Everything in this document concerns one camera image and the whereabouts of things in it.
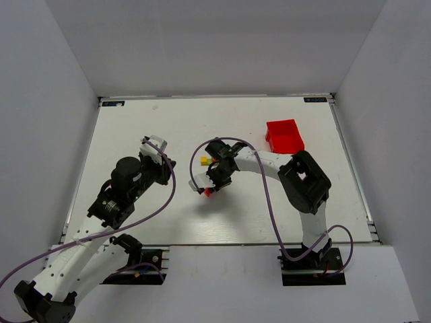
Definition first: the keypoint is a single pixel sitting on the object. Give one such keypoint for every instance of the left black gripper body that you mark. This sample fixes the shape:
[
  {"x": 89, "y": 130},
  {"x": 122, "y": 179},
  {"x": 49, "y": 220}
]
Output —
[{"x": 163, "y": 169}]

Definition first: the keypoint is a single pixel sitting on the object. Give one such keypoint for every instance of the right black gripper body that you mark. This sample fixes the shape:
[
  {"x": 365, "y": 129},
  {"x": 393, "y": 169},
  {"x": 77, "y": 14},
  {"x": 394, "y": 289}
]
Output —
[{"x": 217, "y": 177}]

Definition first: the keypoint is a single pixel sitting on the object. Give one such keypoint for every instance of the yellow wood cube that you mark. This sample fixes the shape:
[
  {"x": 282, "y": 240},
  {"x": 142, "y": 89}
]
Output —
[{"x": 203, "y": 161}]

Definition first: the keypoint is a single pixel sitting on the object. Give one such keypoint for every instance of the red plastic bin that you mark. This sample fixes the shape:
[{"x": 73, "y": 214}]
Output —
[{"x": 284, "y": 137}]

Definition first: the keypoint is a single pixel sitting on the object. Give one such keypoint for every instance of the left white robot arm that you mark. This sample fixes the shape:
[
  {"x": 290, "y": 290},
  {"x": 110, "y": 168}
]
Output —
[{"x": 100, "y": 248}]

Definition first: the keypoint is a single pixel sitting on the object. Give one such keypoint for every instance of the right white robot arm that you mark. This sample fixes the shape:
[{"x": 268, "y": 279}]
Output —
[{"x": 304, "y": 182}]

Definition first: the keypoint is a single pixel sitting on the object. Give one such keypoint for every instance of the left blue corner label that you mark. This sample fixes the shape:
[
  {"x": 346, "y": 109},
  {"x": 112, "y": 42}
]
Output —
[{"x": 113, "y": 103}]

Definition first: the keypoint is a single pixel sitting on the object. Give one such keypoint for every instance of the blue corner label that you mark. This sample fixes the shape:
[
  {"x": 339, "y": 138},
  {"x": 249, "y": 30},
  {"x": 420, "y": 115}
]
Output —
[
  {"x": 113, "y": 103},
  {"x": 315, "y": 99}
]

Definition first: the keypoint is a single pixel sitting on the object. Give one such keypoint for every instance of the right blue corner label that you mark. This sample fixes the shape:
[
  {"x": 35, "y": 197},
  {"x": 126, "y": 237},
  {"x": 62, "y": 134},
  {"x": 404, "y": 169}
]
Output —
[{"x": 315, "y": 99}]

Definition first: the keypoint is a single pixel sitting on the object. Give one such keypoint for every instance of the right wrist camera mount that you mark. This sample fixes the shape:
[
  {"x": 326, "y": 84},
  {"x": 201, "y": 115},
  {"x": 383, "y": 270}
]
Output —
[{"x": 200, "y": 182}]

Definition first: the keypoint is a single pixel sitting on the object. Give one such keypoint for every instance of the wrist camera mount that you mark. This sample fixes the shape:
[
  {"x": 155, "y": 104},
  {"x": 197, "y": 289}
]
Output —
[
  {"x": 153, "y": 147},
  {"x": 200, "y": 182}
]

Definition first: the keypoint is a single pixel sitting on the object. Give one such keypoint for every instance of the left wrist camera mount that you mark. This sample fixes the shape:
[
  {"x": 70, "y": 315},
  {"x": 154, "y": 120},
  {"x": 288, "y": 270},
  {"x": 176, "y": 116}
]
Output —
[{"x": 153, "y": 147}]

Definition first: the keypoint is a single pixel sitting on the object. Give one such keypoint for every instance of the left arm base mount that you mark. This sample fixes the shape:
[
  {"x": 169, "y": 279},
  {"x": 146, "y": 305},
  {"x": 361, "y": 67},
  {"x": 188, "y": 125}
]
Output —
[{"x": 145, "y": 265}]

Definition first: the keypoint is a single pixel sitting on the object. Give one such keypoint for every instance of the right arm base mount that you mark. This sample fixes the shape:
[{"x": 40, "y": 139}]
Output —
[{"x": 309, "y": 273}]

